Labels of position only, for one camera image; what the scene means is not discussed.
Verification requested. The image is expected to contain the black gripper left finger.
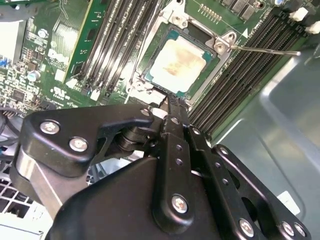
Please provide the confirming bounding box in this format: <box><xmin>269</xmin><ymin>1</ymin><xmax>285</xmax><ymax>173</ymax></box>
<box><xmin>11</xmin><ymin>93</ymin><xmax>196</xmax><ymax>230</ymax></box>

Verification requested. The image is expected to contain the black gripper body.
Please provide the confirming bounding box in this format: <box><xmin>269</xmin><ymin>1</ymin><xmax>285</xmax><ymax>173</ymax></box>
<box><xmin>49</xmin><ymin>126</ymin><xmax>233</xmax><ymax>240</ymax></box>

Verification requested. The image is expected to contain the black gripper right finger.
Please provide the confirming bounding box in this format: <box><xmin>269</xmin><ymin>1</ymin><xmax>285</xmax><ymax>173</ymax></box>
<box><xmin>178</xmin><ymin>98</ymin><xmax>313</xmax><ymax>240</ymax></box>

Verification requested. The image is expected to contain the metal socket cover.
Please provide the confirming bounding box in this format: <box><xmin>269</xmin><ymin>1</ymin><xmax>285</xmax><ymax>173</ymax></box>
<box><xmin>126</xmin><ymin>88</ymin><xmax>169</xmax><ymax>105</ymax></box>

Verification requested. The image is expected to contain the silver CPU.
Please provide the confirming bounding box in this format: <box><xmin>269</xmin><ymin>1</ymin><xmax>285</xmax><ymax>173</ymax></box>
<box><xmin>143</xmin><ymin>31</ymin><xmax>216</xmax><ymax>97</ymax></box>

